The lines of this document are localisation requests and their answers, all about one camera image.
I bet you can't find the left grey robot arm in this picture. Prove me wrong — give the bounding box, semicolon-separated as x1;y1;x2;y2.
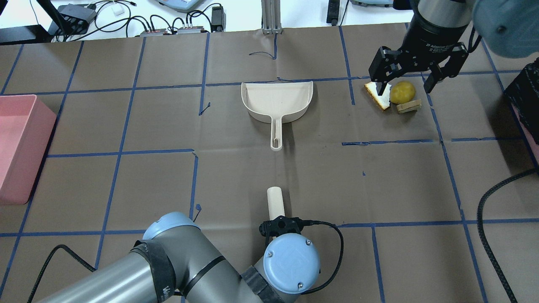
43;212;320;303

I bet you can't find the black bag lined bin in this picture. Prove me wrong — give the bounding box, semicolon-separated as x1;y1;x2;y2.
504;58;539;161

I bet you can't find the yellow lemon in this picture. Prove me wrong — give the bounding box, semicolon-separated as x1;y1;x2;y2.
390;81;416;105

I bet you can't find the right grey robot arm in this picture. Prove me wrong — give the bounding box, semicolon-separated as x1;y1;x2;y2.
369;0;539;96

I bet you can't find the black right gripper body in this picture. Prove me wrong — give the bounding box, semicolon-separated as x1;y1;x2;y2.
370;25;470;80

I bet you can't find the pink plastic bin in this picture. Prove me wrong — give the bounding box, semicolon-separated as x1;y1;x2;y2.
0;95;56;205

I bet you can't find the beige plastic dustpan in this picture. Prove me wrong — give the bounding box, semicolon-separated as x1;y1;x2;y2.
241;81;314;152

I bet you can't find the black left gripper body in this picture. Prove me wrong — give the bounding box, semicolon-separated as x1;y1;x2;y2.
259;216;304;245

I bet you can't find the beige hand brush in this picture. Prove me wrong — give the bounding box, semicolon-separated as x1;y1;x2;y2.
267;186;285;220

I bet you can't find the black power adapter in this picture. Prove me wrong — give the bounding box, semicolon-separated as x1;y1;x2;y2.
211;6;226;32

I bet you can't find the black usb hub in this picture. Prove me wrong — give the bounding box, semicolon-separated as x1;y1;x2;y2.
48;3;97;36

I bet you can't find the small brown cracker piece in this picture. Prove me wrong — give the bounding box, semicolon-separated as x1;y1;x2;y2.
397;98;423;114

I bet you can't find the bread slice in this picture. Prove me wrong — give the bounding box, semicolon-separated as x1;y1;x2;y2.
364;81;391;111

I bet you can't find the aluminium frame post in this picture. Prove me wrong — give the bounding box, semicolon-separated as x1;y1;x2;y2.
261;0;283;36

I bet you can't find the black braided cable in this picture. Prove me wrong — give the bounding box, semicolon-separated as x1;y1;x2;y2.
477;167;539;303

